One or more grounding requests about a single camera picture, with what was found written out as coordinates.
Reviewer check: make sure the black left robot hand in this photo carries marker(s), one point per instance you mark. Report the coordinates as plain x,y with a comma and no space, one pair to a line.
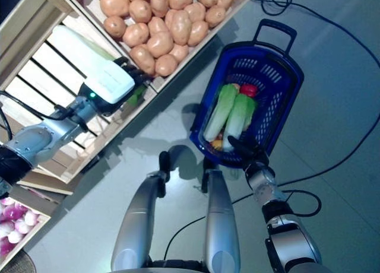
110,80

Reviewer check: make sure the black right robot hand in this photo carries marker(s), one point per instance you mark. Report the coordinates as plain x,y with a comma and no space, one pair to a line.
252,152

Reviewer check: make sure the green white napa cabbage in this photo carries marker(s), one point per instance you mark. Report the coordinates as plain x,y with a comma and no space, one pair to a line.
74,44
221,112
239,121

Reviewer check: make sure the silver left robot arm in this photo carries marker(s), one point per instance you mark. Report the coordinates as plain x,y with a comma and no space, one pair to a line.
41,139

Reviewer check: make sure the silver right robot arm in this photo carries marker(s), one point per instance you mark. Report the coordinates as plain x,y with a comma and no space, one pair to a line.
294,240

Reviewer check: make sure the blue plastic shopping basket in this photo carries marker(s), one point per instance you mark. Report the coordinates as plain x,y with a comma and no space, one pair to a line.
298,77

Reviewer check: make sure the grey woven basket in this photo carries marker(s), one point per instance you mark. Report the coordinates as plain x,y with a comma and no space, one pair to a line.
23,264

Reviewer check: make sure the yellow corn cob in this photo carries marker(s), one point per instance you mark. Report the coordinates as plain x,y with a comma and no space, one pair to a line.
216,144

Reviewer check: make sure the wooden potato crate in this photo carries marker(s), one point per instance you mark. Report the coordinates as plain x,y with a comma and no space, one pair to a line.
160,83

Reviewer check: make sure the red bell pepper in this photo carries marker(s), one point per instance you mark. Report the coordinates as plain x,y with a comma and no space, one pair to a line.
248,90

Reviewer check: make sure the orange tan vegetable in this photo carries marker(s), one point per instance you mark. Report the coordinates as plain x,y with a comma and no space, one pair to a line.
235,86

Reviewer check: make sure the black stand foot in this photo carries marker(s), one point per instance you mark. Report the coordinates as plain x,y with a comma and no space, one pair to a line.
89,164

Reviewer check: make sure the slatted wooden crate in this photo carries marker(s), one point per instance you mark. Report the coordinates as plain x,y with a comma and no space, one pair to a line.
29,20

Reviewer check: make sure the silver left robot leg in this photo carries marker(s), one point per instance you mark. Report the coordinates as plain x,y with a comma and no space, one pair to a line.
136,219

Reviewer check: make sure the dark robot waist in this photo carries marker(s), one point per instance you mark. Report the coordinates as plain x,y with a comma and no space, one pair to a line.
175,267

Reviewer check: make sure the purple white onion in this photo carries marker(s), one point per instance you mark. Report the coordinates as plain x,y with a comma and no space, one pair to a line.
13,212
6,246
15,237
7,201
31,216
22,225
6,228

